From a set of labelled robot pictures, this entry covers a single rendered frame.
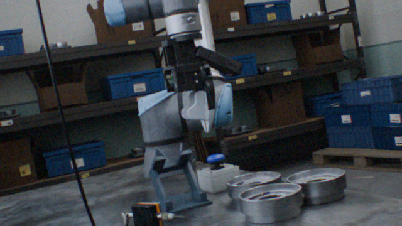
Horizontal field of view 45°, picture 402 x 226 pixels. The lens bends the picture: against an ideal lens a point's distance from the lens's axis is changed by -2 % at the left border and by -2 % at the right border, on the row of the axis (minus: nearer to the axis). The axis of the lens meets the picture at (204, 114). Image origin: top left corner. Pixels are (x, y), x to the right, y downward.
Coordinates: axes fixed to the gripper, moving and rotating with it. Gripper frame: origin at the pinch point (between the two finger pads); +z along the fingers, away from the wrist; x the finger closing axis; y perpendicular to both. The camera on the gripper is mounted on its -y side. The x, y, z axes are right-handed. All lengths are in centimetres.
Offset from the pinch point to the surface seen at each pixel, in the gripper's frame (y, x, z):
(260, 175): -3.6, 12.4, 10.6
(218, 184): 1.9, 3.4, 12.4
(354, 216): -3.8, 40.0, 14.0
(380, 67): -364, -335, 10
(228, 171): -1.0, 3.3, 10.1
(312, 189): -3.7, 29.9, 11.2
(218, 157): 0.1, 1.7, 7.0
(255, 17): -212, -334, -62
